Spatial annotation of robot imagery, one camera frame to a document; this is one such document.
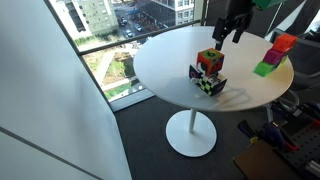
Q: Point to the brown cardboard box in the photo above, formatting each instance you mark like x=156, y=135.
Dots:
x=259, y=162

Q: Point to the magenta rubber embossed block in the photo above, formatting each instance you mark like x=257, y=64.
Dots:
x=273, y=56

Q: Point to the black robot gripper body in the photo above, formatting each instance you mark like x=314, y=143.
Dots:
x=239, y=15

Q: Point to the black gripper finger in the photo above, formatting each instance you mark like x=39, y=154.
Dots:
x=238, y=32
x=220, y=32

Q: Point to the blue orange clamp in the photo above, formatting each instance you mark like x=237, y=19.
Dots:
x=271, y=134

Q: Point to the white round table pedestal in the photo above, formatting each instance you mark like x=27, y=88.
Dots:
x=191, y=133

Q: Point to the checkered black plush block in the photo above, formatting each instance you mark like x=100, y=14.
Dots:
x=212, y=85

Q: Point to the orange rubber embossed block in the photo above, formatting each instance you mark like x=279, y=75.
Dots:
x=284, y=42

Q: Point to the orange plush number block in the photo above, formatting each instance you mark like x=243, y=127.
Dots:
x=209, y=61

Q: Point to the blue purple plush block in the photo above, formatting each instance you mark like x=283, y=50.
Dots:
x=194, y=74

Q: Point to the green rubber embossed block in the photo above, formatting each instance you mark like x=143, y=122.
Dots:
x=263, y=69

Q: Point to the yellow-green rubber embossed block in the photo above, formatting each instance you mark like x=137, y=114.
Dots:
x=284, y=58

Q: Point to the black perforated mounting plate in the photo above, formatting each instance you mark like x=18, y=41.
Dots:
x=308, y=140

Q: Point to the grey office chair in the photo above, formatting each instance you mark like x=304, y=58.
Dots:
x=305, y=59

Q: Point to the robot arm with green cover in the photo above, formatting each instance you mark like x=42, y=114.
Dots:
x=262, y=5

